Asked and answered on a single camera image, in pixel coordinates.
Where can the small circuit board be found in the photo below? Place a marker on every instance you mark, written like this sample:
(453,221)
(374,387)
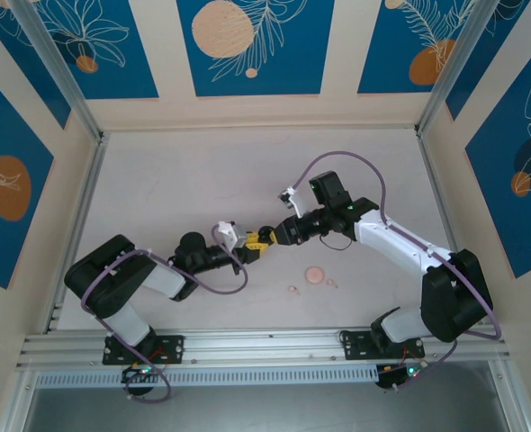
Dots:
(393,377)
(135,373)

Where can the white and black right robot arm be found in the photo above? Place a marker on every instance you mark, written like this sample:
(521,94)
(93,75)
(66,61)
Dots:
(396,238)

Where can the grey metal sheet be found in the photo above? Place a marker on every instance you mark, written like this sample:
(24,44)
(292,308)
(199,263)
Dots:
(265,409)

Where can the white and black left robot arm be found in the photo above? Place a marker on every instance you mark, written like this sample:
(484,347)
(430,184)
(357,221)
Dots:
(166,279)

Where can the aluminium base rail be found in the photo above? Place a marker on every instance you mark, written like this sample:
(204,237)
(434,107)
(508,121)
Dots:
(265,344)

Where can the pink earbud charging case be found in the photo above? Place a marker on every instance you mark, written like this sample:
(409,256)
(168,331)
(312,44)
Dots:
(314,275)

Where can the aluminium frame post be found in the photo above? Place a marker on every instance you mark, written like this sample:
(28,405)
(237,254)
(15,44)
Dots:
(58,67)
(455,67)
(17,405)
(510,405)

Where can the aluminium table side rail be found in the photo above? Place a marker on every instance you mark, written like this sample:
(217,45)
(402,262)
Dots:
(437,189)
(87,189)

